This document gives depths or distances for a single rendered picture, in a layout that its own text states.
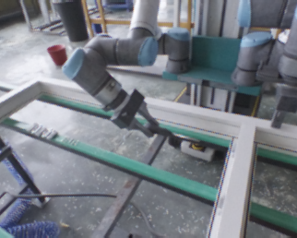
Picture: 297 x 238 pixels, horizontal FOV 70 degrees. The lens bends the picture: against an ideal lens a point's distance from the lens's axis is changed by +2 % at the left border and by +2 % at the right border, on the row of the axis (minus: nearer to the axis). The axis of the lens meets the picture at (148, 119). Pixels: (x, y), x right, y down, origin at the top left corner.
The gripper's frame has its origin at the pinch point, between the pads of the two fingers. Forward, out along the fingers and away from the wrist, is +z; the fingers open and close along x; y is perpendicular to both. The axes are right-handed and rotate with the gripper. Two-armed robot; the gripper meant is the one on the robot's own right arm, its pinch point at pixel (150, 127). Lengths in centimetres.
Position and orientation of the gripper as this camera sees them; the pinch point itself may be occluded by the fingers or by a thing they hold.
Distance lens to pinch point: 73.5
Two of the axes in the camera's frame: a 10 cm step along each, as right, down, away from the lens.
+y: 6.0, -1.9, -7.8
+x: 4.0, -7.7, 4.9
